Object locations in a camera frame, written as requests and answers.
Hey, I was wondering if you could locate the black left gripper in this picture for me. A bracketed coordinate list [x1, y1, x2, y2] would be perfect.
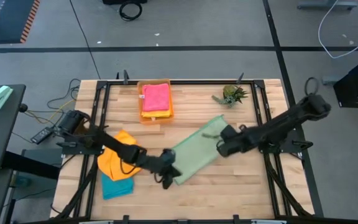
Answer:
[152, 148, 182, 190]

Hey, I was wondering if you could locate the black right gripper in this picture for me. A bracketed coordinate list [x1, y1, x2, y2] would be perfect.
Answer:
[202, 124, 247, 158]

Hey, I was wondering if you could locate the green microfiber towel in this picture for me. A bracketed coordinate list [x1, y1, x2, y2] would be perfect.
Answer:
[170, 114, 229, 186]

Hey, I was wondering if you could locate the pink microfiber towel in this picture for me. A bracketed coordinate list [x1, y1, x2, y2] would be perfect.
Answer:
[141, 83, 171, 112]

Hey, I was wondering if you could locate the teal microfiber towel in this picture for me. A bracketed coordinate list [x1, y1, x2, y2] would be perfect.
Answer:
[100, 172, 135, 200]

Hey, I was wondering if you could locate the orange microfiber towel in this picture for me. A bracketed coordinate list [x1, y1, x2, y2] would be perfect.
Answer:
[97, 129, 142, 182]

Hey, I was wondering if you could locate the small potted succulent plant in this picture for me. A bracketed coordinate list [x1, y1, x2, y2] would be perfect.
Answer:
[211, 84, 250, 108]

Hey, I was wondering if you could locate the orange translucent plastic bin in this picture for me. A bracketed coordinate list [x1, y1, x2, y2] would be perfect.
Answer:
[136, 78, 175, 125]

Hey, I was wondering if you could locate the gray desk foot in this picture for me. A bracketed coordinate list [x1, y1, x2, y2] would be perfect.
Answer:
[321, 75, 341, 85]
[296, 0, 358, 10]

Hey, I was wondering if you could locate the black power adapter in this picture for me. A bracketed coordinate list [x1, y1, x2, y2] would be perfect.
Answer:
[29, 126, 55, 145]

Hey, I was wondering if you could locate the black equipment box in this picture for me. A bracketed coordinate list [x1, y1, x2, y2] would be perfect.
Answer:
[102, 0, 148, 6]

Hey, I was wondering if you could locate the black mat with orange stripes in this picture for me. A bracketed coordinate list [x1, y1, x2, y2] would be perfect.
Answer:
[0, 0, 42, 44]

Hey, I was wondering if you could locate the black left camera cable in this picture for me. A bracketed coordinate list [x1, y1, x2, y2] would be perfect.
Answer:
[119, 152, 142, 175]

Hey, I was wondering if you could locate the black aluminium table frame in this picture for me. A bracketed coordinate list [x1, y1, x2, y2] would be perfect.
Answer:
[54, 70, 315, 224]

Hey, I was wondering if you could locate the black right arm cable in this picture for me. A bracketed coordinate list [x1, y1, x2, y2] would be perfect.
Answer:
[304, 77, 320, 96]

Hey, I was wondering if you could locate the yellow power cable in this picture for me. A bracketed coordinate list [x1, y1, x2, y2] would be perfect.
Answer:
[26, 99, 76, 124]

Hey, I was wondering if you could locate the white cable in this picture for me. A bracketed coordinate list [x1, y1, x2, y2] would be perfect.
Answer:
[318, 0, 358, 59]

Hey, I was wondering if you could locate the coiled black cable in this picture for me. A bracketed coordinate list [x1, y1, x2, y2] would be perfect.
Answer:
[118, 1, 143, 22]

